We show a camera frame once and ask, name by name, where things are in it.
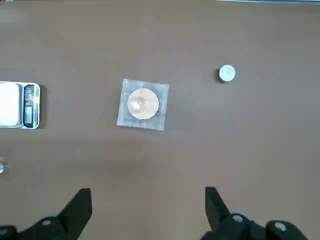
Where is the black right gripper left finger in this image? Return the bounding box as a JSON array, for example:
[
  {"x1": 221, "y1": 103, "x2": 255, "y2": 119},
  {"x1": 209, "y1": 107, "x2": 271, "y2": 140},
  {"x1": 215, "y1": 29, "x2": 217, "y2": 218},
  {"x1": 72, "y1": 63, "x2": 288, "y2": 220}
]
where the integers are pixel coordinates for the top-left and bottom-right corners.
[{"x1": 0, "y1": 188, "x2": 93, "y2": 240}]

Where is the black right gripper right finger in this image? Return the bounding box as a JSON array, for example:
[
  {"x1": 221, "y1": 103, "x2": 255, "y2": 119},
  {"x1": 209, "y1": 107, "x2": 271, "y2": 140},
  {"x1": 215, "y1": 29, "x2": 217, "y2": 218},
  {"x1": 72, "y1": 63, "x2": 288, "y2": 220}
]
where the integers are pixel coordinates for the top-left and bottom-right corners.
[{"x1": 201, "y1": 186, "x2": 310, "y2": 240}]

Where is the small white round cap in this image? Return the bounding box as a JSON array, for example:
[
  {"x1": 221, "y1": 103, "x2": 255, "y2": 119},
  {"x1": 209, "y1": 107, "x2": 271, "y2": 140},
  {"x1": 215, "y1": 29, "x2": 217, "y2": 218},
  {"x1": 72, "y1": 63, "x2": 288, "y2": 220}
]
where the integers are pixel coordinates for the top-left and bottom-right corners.
[{"x1": 215, "y1": 64, "x2": 237, "y2": 84}]

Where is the small glass beaker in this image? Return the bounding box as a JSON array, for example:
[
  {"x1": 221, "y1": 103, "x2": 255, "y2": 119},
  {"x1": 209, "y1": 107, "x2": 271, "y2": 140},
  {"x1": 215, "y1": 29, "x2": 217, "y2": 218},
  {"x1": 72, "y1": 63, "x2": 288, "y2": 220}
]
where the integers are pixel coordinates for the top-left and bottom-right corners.
[{"x1": 0, "y1": 159, "x2": 8, "y2": 180}]

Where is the beige ceramic dish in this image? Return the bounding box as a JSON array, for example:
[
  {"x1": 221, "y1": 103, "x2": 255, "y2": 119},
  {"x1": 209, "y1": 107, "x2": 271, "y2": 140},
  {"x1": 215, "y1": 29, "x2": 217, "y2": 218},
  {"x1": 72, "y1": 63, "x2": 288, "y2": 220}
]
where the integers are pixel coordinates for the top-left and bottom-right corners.
[{"x1": 127, "y1": 87, "x2": 160, "y2": 121}]

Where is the silver digital balance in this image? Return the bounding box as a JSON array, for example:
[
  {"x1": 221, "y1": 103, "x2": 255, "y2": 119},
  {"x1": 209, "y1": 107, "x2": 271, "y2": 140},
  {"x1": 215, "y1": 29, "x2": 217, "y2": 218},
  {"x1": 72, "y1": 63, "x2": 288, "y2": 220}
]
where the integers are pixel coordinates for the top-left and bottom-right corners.
[{"x1": 0, "y1": 81, "x2": 41, "y2": 130}]

